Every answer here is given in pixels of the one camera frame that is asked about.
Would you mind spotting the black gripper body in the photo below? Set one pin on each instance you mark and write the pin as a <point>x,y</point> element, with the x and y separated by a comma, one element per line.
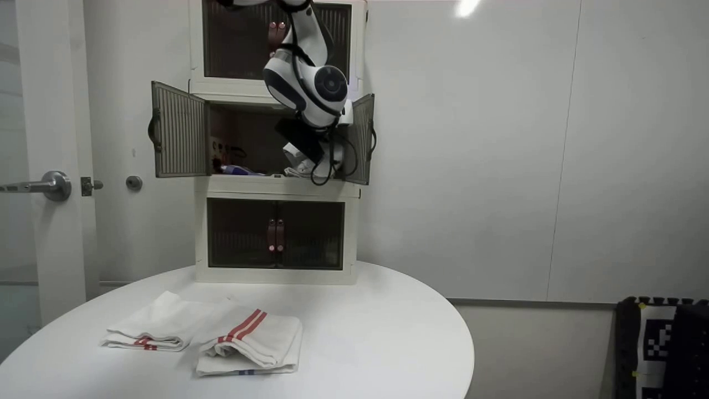
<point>299,134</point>

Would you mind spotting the white towel blue stripe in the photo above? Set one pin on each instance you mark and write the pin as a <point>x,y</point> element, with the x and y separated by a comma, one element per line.
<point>299,164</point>

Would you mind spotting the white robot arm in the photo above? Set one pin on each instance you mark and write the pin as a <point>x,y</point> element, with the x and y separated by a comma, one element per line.
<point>310,108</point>

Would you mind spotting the smoked cabinet door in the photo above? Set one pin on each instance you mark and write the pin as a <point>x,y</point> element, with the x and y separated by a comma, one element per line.
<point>362,140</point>
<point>178,129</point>

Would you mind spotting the white towel inside cabinet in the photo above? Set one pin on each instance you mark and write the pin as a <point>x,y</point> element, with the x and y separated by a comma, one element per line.
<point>233,170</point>

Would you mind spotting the white three-tier cabinet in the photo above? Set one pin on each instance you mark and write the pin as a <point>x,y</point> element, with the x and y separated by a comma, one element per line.
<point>244,189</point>

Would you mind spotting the white towel red stripes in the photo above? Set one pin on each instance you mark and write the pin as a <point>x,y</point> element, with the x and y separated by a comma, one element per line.
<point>257,345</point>

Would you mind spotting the white towel small red mark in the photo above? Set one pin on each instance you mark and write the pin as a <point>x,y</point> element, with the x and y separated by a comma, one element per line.
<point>146,323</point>

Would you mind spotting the round silver door stop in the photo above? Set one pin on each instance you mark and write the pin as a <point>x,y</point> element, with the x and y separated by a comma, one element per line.
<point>134,183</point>

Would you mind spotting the door latch plate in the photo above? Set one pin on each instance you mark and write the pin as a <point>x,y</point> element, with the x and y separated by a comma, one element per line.
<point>88,185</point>

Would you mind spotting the white room door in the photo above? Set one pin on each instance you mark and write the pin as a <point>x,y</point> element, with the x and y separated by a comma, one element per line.
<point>55,89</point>

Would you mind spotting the silver door lever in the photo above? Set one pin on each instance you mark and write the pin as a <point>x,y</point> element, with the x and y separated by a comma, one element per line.
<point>51,185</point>

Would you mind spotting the black white marker board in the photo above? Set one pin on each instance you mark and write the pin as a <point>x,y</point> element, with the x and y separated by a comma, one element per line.
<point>654,345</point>

